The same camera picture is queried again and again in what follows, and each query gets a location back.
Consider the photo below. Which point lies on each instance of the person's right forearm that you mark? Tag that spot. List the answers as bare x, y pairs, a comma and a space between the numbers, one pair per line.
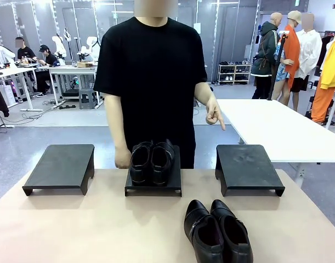
116, 123

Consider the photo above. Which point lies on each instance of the white robot arm on desk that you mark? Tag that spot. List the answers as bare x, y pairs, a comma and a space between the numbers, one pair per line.
89, 48

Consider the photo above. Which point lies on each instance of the person's right hand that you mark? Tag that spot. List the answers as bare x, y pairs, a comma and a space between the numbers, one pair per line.
122, 159

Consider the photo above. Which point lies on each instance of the mannequin in yellow hoodie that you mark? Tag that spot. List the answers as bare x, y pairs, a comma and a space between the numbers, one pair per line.
327, 79

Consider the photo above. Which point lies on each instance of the person's left hand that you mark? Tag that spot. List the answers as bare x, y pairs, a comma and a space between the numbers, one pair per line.
213, 113

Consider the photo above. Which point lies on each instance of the seated person black t-shirt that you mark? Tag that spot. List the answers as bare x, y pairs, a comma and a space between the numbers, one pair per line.
26, 53

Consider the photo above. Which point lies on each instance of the black smooth leather shoe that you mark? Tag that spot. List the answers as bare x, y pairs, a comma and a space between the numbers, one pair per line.
203, 233
233, 235

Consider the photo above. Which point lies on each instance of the large white table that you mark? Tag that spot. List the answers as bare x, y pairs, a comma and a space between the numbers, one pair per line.
266, 123

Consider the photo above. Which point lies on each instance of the grey plastic step stool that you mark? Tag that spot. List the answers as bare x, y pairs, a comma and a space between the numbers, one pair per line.
87, 98

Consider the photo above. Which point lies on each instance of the mannequin with orange shawl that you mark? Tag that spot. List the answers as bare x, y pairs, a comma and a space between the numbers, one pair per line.
289, 52

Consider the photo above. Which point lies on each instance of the person's left forearm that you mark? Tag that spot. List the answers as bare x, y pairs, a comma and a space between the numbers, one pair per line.
203, 91

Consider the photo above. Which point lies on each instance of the seated person with black cap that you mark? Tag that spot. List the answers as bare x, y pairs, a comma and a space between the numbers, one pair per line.
48, 63

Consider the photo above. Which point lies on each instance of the black low shoe stand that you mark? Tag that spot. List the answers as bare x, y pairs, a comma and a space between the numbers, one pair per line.
246, 167
60, 167
174, 175

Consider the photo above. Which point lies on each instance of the person's torso black t-shirt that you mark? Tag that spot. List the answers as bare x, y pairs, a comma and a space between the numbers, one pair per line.
150, 82

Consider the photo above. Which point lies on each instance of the black tripod pole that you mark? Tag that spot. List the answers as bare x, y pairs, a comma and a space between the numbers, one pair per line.
277, 65

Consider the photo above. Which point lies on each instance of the figure in white shirt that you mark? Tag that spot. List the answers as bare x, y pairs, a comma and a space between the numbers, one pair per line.
309, 52

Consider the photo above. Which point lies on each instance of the black textured buckle shoe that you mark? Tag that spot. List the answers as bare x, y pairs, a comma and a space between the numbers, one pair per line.
141, 167
161, 167

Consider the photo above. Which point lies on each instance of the brown cardboard box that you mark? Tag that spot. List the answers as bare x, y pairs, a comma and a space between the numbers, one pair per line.
85, 64

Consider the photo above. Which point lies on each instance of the mannequin in dark green jacket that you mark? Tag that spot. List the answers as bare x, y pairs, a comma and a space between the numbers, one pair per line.
266, 54

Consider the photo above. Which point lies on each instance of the white shoe rack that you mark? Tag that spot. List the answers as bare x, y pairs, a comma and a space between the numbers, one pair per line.
234, 74

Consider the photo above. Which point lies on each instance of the white desk with cardboard box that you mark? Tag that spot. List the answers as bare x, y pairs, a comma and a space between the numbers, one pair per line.
71, 69

